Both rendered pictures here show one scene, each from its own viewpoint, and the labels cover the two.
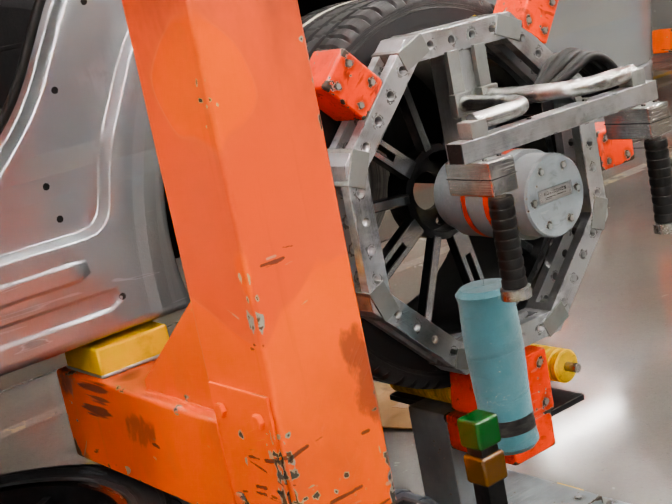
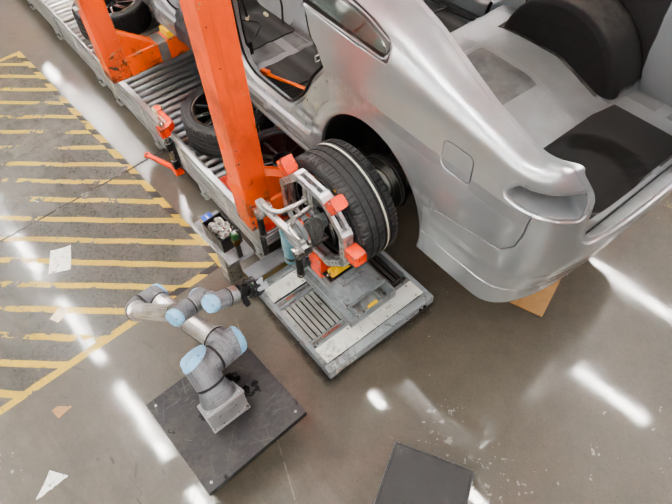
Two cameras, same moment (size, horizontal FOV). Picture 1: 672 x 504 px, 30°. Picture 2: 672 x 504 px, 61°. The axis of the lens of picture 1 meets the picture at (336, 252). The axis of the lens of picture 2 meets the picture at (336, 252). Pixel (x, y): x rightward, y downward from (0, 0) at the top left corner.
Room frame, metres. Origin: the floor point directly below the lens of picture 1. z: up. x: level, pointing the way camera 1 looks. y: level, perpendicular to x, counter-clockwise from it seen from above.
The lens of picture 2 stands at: (2.08, -2.19, 3.08)
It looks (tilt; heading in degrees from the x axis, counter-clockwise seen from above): 52 degrees down; 90
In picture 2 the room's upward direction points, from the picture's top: 4 degrees counter-clockwise
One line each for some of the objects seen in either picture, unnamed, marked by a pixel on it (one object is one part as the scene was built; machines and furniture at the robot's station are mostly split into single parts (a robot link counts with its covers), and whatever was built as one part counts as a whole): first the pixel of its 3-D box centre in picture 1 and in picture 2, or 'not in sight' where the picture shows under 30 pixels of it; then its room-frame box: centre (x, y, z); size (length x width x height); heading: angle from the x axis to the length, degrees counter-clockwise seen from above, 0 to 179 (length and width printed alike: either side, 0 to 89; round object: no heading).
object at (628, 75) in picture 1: (555, 64); (305, 219); (1.94, -0.39, 1.03); 0.19 x 0.18 x 0.11; 35
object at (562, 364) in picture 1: (515, 357); (347, 262); (2.13, -0.28, 0.51); 0.29 x 0.06 x 0.06; 35
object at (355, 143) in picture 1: (475, 192); (316, 219); (1.98, -0.24, 0.85); 0.54 x 0.07 x 0.54; 125
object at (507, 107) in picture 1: (464, 92); (281, 196); (1.82, -0.23, 1.03); 0.19 x 0.18 x 0.11; 35
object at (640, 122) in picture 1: (636, 119); (302, 250); (1.91, -0.50, 0.93); 0.09 x 0.05 x 0.05; 35
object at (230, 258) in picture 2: not in sight; (223, 238); (1.39, 0.03, 0.44); 0.43 x 0.17 x 0.03; 125
